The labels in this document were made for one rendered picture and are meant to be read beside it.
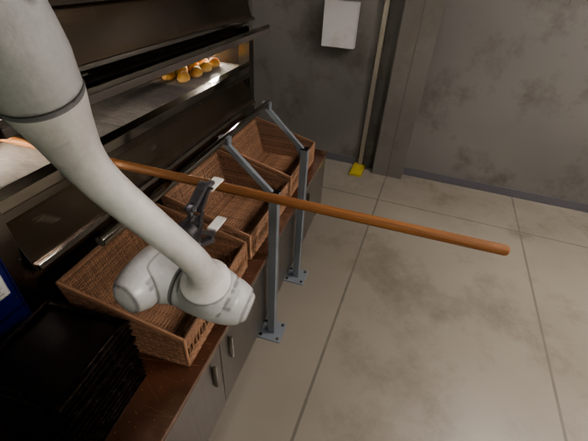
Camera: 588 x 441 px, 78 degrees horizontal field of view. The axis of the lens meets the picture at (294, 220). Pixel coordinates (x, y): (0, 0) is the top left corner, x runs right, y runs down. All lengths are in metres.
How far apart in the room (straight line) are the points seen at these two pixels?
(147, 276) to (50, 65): 0.47
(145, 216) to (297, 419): 1.52
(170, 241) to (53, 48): 0.32
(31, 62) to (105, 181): 0.20
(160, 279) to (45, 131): 0.40
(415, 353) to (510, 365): 0.52
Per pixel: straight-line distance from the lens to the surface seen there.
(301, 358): 2.13
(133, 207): 0.61
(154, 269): 0.82
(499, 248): 1.08
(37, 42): 0.46
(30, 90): 0.48
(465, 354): 2.40
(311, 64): 3.84
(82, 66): 1.41
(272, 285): 1.91
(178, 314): 1.58
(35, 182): 1.38
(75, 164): 0.56
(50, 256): 1.42
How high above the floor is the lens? 1.78
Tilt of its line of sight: 36 degrees down
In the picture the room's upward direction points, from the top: 3 degrees clockwise
